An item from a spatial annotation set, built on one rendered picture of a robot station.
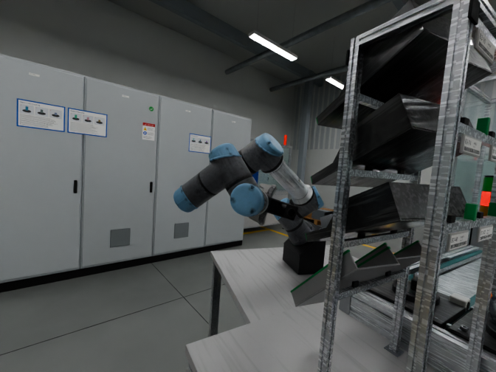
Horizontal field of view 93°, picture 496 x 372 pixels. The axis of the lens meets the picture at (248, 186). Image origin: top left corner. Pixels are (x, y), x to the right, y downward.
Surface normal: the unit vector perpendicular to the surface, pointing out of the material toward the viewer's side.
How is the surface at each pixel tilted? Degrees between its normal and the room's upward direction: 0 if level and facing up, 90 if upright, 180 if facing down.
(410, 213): 65
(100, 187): 90
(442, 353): 90
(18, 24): 90
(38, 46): 90
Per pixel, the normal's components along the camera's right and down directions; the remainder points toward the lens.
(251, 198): -0.19, -0.10
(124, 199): 0.65, 0.10
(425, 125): 0.37, -0.33
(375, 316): -0.85, -0.03
